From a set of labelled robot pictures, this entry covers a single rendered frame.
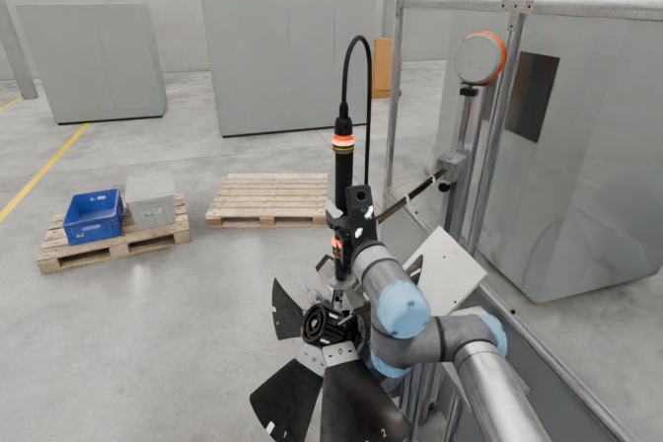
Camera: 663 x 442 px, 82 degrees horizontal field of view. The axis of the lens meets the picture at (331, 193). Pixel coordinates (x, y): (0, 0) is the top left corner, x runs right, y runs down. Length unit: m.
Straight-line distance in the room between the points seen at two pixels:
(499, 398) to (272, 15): 5.92
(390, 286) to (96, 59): 7.60
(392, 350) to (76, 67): 7.73
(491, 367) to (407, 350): 0.13
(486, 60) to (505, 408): 1.01
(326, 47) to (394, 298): 5.94
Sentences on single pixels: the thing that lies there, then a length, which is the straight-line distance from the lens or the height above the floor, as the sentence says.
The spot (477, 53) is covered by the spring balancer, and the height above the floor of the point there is 1.90.
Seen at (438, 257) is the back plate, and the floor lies 1.31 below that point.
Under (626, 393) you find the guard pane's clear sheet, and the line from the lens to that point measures 1.39.
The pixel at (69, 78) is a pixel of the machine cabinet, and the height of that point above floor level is 0.81.
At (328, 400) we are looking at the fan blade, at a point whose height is 1.17.
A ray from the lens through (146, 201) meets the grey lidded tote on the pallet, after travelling 3.72.
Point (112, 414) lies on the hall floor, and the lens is 2.72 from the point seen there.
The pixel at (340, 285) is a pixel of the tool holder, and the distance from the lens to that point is 0.91.
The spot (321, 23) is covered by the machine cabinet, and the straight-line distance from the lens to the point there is 6.35.
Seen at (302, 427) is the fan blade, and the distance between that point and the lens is 1.27.
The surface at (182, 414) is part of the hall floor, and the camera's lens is 2.57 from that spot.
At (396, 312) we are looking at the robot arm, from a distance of 0.58.
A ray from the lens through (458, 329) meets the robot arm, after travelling 0.69.
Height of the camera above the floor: 2.06
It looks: 27 degrees down
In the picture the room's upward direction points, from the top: straight up
